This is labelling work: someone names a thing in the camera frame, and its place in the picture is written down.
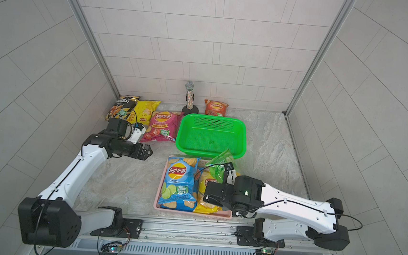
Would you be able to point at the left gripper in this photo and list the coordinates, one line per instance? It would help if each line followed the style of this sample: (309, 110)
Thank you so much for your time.
(138, 154)

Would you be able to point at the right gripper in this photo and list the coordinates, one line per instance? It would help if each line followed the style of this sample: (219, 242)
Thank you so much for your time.
(224, 207)

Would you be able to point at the yellow chips bag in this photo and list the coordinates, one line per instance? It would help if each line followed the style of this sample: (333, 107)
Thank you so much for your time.
(203, 207)
(142, 112)

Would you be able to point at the green cucumber chips bag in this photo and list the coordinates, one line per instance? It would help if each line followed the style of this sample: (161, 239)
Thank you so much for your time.
(216, 166)

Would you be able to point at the light blue chips bag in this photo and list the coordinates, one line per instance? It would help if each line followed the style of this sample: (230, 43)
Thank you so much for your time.
(179, 188)

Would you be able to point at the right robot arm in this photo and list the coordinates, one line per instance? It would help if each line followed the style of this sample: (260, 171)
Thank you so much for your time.
(280, 216)

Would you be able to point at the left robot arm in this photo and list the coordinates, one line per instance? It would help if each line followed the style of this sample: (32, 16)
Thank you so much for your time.
(50, 219)

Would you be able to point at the pink plastic basket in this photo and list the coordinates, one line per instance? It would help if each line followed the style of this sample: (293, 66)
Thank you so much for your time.
(224, 215)

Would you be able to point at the magenta tomato chips bag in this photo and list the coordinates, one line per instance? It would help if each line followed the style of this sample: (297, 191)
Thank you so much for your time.
(163, 126)

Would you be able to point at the black chips bag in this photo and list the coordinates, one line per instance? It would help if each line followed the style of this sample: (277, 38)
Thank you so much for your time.
(122, 108)

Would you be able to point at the green plastic basket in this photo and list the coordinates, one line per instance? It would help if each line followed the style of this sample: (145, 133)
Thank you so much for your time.
(208, 136)

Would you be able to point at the small red chips bag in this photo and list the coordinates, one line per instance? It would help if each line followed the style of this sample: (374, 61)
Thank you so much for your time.
(215, 108)

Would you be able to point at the microphone-like stand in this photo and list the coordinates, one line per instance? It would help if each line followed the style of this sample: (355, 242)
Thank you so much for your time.
(190, 108)

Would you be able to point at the left circuit board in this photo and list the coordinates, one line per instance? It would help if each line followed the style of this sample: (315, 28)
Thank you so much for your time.
(112, 248)

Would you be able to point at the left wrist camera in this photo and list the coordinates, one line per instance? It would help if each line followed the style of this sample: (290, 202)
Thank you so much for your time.
(137, 132)

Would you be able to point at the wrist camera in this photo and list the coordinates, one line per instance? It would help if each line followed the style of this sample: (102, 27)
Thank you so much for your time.
(229, 174)
(137, 132)

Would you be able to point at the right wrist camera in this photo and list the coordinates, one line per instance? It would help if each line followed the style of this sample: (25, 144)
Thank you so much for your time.
(229, 174)

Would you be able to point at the aluminium front rail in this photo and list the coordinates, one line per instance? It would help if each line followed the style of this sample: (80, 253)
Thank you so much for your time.
(162, 236)

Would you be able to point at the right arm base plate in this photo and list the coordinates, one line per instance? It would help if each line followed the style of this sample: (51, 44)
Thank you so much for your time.
(245, 237)

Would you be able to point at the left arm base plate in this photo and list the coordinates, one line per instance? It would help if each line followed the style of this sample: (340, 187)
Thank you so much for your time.
(128, 227)

